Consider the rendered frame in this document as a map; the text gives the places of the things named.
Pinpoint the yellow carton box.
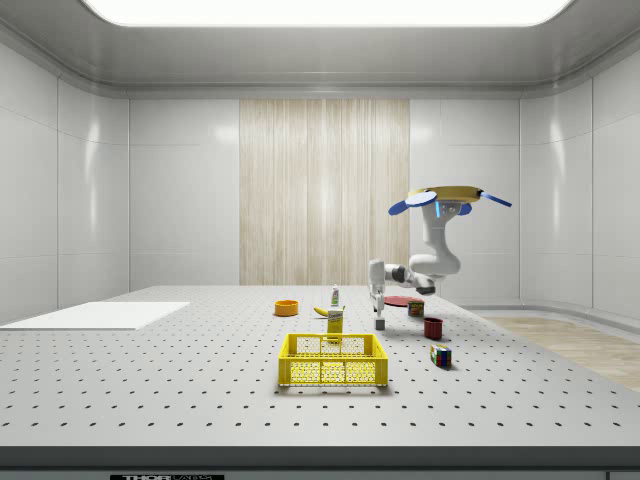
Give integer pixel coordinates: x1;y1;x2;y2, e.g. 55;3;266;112
327;308;345;345

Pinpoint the white board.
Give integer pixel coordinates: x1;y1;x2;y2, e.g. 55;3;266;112
0;301;192;331

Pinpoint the yellow basket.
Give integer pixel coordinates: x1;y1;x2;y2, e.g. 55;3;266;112
277;332;390;388

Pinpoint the puzzle cube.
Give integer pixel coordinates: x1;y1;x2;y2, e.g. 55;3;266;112
429;343;453;369

